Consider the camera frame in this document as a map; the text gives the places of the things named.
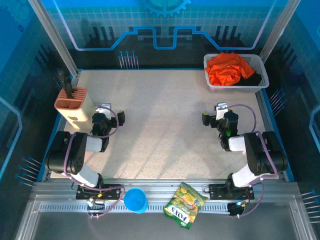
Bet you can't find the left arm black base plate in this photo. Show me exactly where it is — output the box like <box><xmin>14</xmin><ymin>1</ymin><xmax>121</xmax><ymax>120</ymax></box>
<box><xmin>75</xmin><ymin>183</ymin><xmax>123</xmax><ymax>201</ymax></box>

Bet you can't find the blue plastic cup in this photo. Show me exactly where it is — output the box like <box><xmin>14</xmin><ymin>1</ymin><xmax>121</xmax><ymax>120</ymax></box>
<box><xmin>123</xmin><ymin>187</ymin><xmax>149</xmax><ymax>215</ymax></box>

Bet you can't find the black connector module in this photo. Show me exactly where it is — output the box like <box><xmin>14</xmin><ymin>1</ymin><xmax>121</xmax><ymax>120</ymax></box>
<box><xmin>227</xmin><ymin>201</ymin><xmax>245</xmax><ymax>217</ymax></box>
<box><xmin>86</xmin><ymin>197</ymin><xmax>106</xmax><ymax>218</ymax></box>

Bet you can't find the green candy bag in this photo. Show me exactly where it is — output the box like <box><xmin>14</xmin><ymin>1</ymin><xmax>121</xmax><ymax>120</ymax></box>
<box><xmin>163</xmin><ymin>181</ymin><xmax>209</xmax><ymax>230</ymax></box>

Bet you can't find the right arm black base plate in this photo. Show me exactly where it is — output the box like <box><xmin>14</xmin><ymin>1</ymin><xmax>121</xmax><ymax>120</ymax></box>
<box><xmin>208</xmin><ymin>183</ymin><xmax>255</xmax><ymax>200</ymax></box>

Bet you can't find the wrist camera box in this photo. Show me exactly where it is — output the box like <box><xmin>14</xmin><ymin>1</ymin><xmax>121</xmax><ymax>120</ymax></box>
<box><xmin>99</xmin><ymin>102</ymin><xmax>112</xmax><ymax>121</ymax></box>
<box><xmin>215</xmin><ymin>101</ymin><xmax>229</xmax><ymax>121</ymax></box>

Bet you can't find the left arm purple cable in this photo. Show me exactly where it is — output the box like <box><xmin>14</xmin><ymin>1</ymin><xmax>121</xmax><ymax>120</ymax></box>
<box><xmin>63</xmin><ymin>105</ymin><xmax>126</xmax><ymax>220</ymax></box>

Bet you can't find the white plastic laundry basket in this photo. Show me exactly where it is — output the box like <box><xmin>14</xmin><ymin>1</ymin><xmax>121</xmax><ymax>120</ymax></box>
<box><xmin>203</xmin><ymin>53</ymin><xmax>270</xmax><ymax>93</ymax></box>

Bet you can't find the aluminium table side rail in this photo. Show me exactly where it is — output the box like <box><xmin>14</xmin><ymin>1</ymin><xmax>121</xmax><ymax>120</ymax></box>
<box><xmin>41</xmin><ymin>71</ymin><xmax>81</xmax><ymax>182</ymax></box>
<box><xmin>257</xmin><ymin>89</ymin><xmax>289</xmax><ymax>181</ymax></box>

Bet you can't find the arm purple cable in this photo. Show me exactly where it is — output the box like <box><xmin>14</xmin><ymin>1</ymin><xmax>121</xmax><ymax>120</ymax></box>
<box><xmin>63</xmin><ymin>105</ymin><xmax>126</xmax><ymax>220</ymax></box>
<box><xmin>226</xmin><ymin>103</ymin><xmax>279</xmax><ymax>219</ymax></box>

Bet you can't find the black t-shirt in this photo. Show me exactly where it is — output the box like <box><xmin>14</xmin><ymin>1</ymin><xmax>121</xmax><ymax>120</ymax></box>
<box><xmin>237</xmin><ymin>71</ymin><xmax>263</xmax><ymax>86</ymax></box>

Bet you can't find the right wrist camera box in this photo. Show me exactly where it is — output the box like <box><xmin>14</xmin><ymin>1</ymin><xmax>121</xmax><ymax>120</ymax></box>
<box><xmin>215</xmin><ymin>101</ymin><xmax>229</xmax><ymax>121</ymax></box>

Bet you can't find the aluminium front frame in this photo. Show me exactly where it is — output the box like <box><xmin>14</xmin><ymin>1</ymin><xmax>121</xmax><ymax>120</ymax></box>
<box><xmin>14</xmin><ymin>178</ymin><xmax>316</xmax><ymax>240</ymax></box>

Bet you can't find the orange t-shirt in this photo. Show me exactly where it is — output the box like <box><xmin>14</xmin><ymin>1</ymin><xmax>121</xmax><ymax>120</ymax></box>
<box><xmin>205</xmin><ymin>52</ymin><xmax>256</xmax><ymax>86</ymax></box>

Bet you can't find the cream and terracotta knife block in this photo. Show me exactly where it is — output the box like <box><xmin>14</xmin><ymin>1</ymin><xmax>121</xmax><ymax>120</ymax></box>
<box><xmin>54</xmin><ymin>86</ymin><xmax>96</xmax><ymax>130</ymax></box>

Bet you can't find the black handled knife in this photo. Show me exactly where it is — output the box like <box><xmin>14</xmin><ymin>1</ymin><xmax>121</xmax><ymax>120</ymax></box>
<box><xmin>57</xmin><ymin>70</ymin><xmax>74</xmax><ymax>99</ymax></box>

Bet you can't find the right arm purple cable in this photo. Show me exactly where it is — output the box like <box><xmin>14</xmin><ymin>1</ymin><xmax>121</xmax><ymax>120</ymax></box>
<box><xmin>226</xmin><ymin>103</ymin><xmax>279</xmax><ymax>219</ymax></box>

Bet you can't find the aluminium frame post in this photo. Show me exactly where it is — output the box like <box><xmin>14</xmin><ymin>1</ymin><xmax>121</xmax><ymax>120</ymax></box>
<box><xmin>258</xmin><ymin>0</ymin><xmax>302</xmax><ymax>59</ymax></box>
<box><xmin>26</xmin><ymin>0</ymin><xmax>80</xmax><ymax>77</ymax></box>

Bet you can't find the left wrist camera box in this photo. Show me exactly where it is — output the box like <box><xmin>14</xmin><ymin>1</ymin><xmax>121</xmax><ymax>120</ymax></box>
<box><xmin>99</xmin><ymin>102</ymin><xmax>112</xmax><ymax>121</ymax></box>

